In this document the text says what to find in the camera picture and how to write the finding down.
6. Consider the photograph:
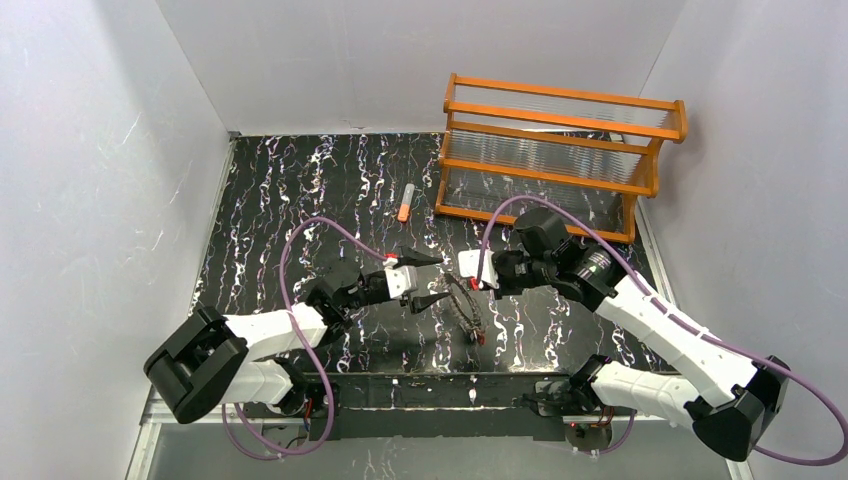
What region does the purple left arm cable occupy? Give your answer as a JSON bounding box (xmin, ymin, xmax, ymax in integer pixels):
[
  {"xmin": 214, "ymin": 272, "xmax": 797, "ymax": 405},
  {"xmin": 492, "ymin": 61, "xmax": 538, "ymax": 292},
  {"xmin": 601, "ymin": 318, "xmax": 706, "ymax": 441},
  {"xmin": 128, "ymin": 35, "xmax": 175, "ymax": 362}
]
[{"xmin": 220, "ymin": 217, "xmax": 389, "ymax": 462}]

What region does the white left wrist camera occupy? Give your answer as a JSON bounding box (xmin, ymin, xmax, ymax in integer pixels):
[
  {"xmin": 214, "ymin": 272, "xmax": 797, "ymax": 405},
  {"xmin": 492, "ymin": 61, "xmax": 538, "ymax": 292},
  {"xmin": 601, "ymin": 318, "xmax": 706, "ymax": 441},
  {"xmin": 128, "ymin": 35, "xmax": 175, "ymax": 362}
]
[{"xmin": 383, "ymin": 254, "xmax": 418, "ymax": 299}]

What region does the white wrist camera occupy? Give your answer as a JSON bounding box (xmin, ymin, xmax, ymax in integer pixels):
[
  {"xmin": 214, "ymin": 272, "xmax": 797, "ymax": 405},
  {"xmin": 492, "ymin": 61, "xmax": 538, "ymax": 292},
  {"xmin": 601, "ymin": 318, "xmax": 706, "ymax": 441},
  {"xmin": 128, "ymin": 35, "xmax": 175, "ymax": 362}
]
[
  {"xmin": 457, "ymin": 249, "xmax": 499, "ymax": 291},
  {"xmin": 383, "ymin": 254, "xmax": 418, "ymax": 299}
]

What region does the grey orange marker pen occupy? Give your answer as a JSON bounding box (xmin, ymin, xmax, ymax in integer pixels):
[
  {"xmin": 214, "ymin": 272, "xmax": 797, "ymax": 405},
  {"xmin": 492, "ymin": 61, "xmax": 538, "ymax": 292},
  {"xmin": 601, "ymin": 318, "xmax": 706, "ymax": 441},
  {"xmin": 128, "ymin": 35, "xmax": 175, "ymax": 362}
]
[{"xmin": 397, "ymin": 183, "xmax": 416, "ymax": 223}]

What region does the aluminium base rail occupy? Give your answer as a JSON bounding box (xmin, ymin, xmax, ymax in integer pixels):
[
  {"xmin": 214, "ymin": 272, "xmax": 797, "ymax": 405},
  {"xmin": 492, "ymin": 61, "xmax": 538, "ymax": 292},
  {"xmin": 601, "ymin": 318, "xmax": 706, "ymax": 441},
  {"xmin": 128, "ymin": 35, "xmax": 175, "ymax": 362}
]
[{"xmin": 125, "ymin": 377, "xmax": 753, "ymax": 480}]

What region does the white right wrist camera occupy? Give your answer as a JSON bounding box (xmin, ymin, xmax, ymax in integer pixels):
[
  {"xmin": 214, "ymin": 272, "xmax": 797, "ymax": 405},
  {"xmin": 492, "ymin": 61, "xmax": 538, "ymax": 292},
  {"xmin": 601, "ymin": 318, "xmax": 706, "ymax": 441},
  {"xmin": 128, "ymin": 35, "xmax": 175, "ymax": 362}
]
[{"xmin": 457, "ymin": 249, "xmax": 499, "ymax": 291}]

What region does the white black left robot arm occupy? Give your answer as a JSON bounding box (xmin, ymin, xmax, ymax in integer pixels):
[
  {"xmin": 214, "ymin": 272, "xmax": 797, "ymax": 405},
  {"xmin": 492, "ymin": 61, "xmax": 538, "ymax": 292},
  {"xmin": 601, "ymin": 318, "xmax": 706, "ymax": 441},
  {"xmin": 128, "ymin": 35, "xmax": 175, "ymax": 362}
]
[{"xmin": 143, "ymin": 247, "xmax": 444, "ymax": 424}]

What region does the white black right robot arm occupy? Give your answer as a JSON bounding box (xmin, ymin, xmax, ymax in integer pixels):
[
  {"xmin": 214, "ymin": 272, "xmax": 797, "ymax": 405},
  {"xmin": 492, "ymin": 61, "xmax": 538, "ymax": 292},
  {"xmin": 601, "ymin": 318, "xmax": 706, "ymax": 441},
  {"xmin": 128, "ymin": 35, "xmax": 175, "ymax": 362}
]
[{"xmin": 482, "ymin": 207, "xmax": 788, "ymax": 462}]

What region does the orange wooden two-tier shelf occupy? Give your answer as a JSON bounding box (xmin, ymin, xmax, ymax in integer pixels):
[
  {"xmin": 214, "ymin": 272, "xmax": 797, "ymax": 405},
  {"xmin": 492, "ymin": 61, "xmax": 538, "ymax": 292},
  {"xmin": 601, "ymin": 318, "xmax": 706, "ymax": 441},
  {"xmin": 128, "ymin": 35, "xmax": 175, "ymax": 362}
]
[{"xmin": 434, "ymin": 73, "xmax": 689, "ymax": 244}]

